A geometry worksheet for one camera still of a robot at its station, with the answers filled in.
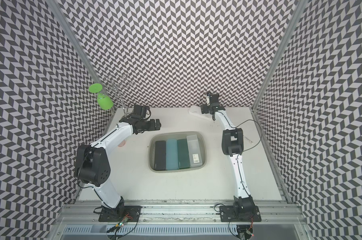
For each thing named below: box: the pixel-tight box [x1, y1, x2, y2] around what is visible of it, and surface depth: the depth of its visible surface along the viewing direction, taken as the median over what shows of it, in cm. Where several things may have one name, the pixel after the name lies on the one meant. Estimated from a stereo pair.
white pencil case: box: [188, 105, 213, 121], surface depth 118 cm
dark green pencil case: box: [177, 138, 190, 169], surface depth 92 cm
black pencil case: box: [154, 140, 166, 171], surface depth 93 cm
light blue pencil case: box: [165, 138, 179, 171], surface depth 95 cm
